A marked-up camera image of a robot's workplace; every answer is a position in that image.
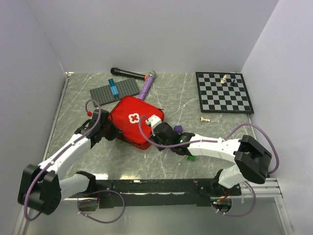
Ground red medicine kit case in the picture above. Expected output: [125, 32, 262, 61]
[111, 96, 164, 150]

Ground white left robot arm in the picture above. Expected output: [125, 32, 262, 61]
[18, 109, 122, 215]

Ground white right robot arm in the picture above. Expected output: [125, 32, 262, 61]
[151, 122, 272, 195]

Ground purple toy block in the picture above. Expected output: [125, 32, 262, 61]
[174, 125, 183, 133]

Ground green curved toy brick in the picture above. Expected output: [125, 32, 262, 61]
[187, 156, 196, 162]

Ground fallen white chess pawn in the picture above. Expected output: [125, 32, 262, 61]
[200, 117, 210, 122]

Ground blue toy bricks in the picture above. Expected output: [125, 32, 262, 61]
[108, 78, 119, 97]

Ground grey brick baseplate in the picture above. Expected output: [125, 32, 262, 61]
[89, 78, 140, 105]

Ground purple glitter toy microphone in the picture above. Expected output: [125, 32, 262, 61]
[137, 70, 157, 100]

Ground black microphone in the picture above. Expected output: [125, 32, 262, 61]
[110, 68, 147, 80]

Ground black white chessboard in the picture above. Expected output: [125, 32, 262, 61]
[195, 72, 254, 115]

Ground white chess piece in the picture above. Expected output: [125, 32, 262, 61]
[221, 74, 227, 84]

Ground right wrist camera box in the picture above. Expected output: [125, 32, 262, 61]
[145, 115, 162, 129]

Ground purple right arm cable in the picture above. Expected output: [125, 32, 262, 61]
[138, 115, 280, 217]

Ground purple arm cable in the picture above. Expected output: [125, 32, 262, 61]
[138, 115, 280, 217]
[23, 99, 126, 223]

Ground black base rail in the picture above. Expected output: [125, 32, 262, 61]
[71, 178, 242, 209]

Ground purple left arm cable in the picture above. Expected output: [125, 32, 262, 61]
[23, 99, 126, 223]

